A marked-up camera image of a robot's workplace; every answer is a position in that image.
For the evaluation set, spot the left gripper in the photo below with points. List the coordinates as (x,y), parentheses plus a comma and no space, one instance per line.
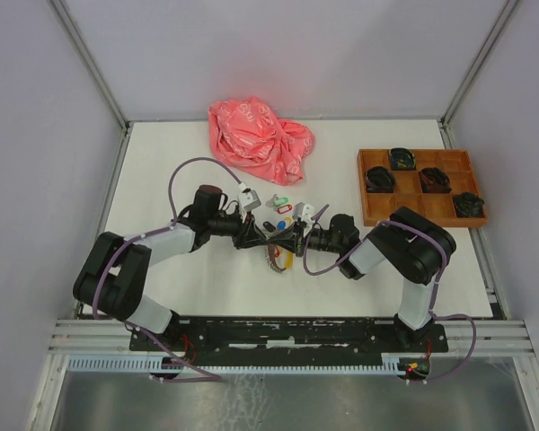
(248,235)

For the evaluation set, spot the crumpled pink plastic bag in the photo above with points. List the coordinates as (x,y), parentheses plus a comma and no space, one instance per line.
(249,136)

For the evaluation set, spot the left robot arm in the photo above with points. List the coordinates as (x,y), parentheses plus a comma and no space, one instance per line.
(113,277)

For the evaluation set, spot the black coiled item middle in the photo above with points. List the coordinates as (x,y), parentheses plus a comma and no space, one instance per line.
(433,180)

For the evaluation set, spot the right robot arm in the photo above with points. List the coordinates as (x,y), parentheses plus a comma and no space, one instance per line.
(418,250)

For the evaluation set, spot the black coiled item top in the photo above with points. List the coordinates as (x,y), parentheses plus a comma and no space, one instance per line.
(401,159)

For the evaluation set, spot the key with green tag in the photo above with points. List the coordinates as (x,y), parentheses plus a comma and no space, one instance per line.
(275,201)

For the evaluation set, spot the black coiled item right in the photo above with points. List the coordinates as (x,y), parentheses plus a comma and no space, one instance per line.
(468,205)

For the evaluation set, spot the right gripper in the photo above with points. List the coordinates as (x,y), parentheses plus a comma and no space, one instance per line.
(294,233)

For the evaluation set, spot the key with red tag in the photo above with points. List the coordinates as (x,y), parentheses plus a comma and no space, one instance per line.
(283,209)

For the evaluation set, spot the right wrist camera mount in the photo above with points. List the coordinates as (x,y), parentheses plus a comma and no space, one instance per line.
(303,213)

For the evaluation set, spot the black coiled item left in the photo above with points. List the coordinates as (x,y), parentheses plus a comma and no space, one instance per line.
(378,179)

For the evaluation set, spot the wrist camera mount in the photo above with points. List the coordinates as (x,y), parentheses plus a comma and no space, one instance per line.
(248,200)
(303,213)

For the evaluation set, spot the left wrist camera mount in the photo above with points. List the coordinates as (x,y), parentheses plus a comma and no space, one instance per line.
(248,200)

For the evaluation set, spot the black coiled item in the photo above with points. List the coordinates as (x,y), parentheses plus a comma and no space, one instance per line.
(433,180)
(401,159)
(468,205)
(378,179)

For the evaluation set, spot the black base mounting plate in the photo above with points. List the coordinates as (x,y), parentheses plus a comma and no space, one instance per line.
(273,342)

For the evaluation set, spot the wooden compartment tray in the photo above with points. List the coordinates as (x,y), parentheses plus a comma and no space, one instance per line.
(439,208)

